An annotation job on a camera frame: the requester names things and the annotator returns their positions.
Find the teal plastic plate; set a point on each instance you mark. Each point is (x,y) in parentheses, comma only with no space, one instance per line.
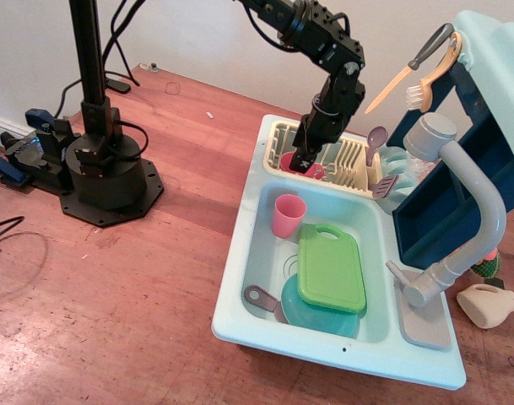
(315,317)

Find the yellow dish brush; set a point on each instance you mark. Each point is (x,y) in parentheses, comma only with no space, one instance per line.
(420,97)

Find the light blue shelf top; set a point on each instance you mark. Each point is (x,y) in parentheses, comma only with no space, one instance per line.
(488,56)

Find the dark blue shelf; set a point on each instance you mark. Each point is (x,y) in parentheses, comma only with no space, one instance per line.
(440,214)

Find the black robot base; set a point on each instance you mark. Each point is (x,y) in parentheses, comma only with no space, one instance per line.
(108,191)

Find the black power adapter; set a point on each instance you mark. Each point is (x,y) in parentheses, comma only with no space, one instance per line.
(115,85)

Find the toy knife grey handle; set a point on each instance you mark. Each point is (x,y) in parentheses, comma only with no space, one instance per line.
(408,67)

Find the blue clamp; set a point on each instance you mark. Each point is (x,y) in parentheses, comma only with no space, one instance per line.
(38,159)

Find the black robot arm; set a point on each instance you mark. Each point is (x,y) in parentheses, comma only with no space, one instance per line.
(311,29)

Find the pink plastic tumbler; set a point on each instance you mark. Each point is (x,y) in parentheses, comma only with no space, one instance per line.
(289,210)

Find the purple toy spoon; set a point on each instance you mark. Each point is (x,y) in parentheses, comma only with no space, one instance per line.
(375,139)

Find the purple pan handle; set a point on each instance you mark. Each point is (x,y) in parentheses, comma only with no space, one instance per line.
(263,299)

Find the purple toy spatula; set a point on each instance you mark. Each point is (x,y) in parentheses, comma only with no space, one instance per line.
(384,186)

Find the beige toy jug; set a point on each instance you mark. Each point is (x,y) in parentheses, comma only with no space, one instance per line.
(485,305)

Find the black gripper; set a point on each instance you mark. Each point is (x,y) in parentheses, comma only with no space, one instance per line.
(324,124)

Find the green cutting board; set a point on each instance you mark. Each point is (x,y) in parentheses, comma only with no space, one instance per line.
(329,269)

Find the pink mug with handle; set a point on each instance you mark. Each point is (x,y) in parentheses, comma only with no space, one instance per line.
(315,172)

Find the cream dish rack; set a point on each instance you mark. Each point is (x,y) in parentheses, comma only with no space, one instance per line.
(343,161)

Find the light blue plates in rack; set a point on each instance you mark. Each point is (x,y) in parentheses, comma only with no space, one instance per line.
(397,161)

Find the grey toy faucet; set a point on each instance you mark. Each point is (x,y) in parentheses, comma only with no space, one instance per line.
(433,138)

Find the green toy vegetable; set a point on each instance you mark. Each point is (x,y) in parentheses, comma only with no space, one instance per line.
(488,269)

